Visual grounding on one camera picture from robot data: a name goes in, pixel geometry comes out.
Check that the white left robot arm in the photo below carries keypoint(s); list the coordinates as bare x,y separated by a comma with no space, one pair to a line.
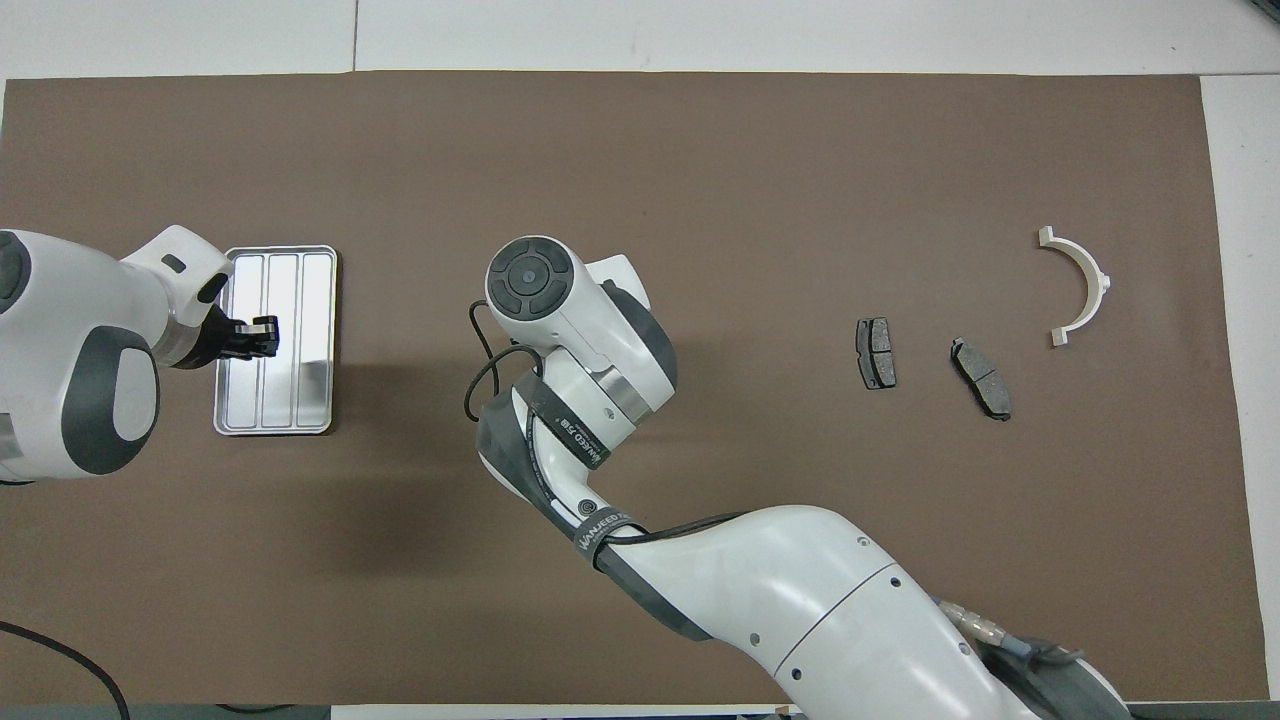
60,300

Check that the dark grey brake pad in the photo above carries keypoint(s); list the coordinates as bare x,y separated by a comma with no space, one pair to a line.
877,355
982,380

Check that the silver metal tray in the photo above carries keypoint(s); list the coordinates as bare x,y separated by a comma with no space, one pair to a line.
300,300

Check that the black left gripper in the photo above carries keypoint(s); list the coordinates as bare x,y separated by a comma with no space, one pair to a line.
220,340

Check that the brown table mat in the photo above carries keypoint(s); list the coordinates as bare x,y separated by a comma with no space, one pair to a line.
700,150

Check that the dark teal corner object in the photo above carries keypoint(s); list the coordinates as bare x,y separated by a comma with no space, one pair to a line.
1270,5

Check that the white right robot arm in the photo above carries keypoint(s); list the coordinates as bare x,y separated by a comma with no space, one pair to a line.
800,590

